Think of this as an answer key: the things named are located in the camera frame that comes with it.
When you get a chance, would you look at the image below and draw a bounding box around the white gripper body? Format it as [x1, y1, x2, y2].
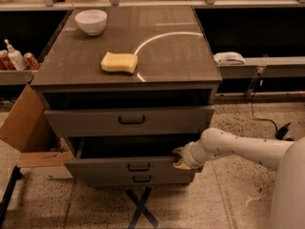
[182, 140, 213, 169]

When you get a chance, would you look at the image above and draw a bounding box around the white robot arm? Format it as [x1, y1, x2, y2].
[173, 128, 305, 229]

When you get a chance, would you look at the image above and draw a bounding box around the grey top drawer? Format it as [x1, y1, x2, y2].
[45, 106, 214, 137]

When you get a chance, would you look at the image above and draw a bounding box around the grey drawer cabinet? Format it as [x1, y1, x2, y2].
[31, 6, 221, 181]

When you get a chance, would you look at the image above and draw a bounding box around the black power adapter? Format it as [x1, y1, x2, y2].
[275, 123, 290, 140]

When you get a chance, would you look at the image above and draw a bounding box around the folded white cloth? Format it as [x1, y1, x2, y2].
[213, 52, 245, 65]

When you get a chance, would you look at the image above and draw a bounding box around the yellow sponge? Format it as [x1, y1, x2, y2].
[101, 52, 138, 73]

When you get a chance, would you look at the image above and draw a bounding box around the white ceramic bowl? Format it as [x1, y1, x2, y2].
[74, 10, 107, 35]

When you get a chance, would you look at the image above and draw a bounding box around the brown cardboard box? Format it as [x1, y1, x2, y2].
[0, 85, 73, 168]

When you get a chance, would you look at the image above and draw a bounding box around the black stand leg left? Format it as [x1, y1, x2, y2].
[0, 166, 22, 227]

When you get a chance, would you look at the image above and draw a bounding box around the red soda can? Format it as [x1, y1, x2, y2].
[24, 52, 40, 70]

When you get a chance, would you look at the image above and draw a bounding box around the white pump bottle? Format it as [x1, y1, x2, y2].
[4, 39, 27, 71]

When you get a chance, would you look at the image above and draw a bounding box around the red can at edge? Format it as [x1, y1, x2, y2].
[0, 50, 15, 71]

